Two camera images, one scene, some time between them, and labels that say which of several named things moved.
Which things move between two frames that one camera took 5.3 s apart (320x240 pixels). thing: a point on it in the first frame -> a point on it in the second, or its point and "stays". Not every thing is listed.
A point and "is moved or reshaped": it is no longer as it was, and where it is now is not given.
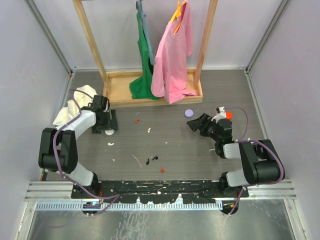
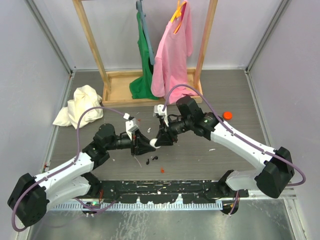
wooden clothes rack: (117, 84) stays
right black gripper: (196, 123) -> (163, 133)
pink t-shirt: (169, 65) stays
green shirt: (141, 88) stays
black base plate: (203, 191) stays
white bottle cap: (110, 132) is moved or reshaped
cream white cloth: (71, 110) stays
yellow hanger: (177, 14) stays
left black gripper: (111, 124) -> (140, 143)
